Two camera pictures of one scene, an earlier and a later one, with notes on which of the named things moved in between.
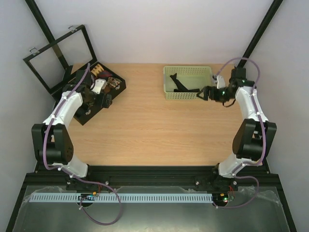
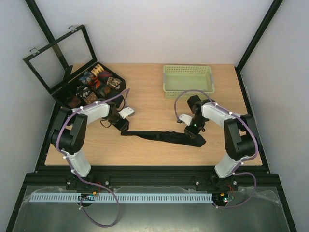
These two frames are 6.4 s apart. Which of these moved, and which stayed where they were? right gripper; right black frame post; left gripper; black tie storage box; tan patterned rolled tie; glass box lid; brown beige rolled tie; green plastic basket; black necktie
Moved: left gripper; black necktie; right gripper
Stayed: glass box lid; green plastic basket; tan patterned rolled tie; right black frame post; black tie storage box; brown beige rolled tie
